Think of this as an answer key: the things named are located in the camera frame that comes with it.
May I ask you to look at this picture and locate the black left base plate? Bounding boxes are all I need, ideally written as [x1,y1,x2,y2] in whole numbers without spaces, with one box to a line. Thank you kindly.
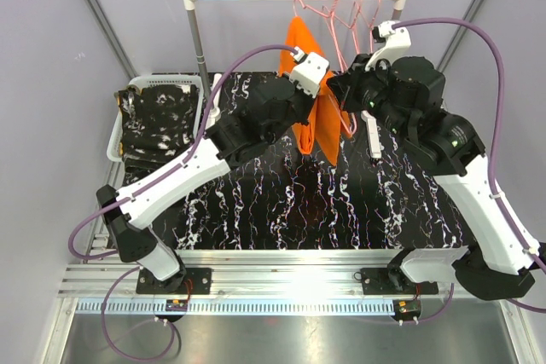
[136,267,212,295]

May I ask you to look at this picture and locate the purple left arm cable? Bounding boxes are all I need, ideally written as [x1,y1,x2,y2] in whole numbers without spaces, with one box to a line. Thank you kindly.
[67,43,299,359]

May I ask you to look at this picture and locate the pink wire hanger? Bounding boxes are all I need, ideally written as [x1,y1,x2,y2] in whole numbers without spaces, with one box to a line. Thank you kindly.
[322,0,363,68]
[293,0,357,137]
[364,0,381,54]

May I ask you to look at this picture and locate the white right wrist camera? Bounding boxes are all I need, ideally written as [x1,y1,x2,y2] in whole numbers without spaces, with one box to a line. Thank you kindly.
[365,20,411,72]

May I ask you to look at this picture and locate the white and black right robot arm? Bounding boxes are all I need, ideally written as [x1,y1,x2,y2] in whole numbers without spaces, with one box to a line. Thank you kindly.
[327,55,545,301]

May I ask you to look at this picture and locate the white plastic basket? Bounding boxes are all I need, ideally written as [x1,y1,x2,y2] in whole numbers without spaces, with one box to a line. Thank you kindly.
[106,73,205,165]

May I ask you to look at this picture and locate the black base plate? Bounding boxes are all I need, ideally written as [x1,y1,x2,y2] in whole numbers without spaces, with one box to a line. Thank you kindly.
[136,267,212,295]
[352,268,439,296]

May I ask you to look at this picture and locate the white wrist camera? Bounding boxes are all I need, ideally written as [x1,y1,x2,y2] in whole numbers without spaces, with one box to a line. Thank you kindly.
[365,20,411,72]
[288,47,330,99]

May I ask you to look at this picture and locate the aluminium rail frame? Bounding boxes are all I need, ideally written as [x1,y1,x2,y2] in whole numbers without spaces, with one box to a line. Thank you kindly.
[40,250,545,363]

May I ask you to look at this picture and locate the black and white trousers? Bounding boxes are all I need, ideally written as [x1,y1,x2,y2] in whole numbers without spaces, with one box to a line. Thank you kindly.
[118,84,199,185]

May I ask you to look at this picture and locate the orange trousers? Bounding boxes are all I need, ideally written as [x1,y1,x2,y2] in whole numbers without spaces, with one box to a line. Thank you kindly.
[285,17,352,166]

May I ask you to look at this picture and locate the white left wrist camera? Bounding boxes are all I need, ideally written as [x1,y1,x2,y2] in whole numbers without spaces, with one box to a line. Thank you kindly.
[288,47,330,99]

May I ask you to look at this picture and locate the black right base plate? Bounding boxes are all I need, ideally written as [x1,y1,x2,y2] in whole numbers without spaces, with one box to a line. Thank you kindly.
[352,268,439,296]

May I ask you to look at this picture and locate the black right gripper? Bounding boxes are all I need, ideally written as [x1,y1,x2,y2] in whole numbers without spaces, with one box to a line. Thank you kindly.
[328,54,413,142]

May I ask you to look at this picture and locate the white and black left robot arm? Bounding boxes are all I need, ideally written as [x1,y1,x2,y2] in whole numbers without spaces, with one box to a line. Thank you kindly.
[96,75,320,293]

